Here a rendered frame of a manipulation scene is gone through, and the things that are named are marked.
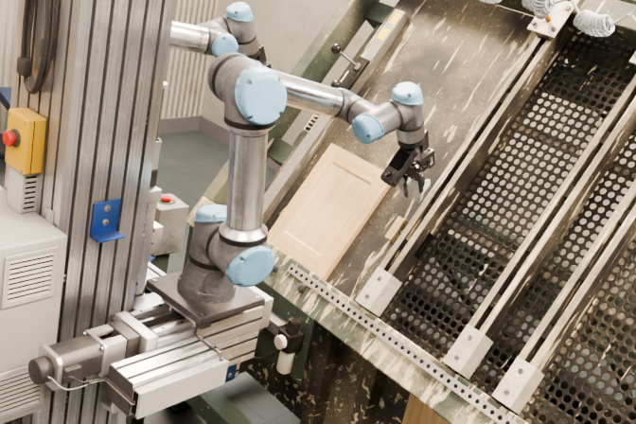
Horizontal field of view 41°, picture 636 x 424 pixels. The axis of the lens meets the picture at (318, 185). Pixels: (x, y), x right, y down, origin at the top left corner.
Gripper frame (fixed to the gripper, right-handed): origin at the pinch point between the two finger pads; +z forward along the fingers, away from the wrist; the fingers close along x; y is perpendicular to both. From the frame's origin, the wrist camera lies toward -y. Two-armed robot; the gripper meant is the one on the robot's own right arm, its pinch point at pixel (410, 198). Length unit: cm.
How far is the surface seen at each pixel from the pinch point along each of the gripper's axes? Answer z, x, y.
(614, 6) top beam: -23, -13, 82
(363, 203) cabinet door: 28.5, 32.3, 12.9
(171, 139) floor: 216, 356, 129
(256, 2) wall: 133, 330, 215
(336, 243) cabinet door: 36.2, 33.1, -1.0
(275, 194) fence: 35, 66, 3
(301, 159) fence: 27, 65, 17
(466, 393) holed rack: 37, -34, -22
